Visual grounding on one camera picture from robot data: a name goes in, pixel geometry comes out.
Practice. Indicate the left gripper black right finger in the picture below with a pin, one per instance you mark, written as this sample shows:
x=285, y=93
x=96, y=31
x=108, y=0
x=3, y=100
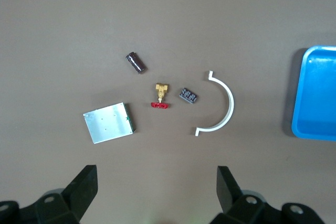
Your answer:
x=232, y=203

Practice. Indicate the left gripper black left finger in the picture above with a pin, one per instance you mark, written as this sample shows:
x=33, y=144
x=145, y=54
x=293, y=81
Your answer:
x=76, y=195

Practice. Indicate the silver metal box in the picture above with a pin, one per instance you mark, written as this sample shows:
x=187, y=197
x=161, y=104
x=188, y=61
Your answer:
x=107, y=123

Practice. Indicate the small black terminal block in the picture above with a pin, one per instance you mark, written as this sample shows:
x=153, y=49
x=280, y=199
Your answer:
x=188, y=95

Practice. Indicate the blue plastic tray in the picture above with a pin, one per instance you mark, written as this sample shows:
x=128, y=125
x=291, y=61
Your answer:
x=317, y=98

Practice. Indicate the white curved bracket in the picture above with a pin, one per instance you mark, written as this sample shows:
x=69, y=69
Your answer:
x=231, y=103

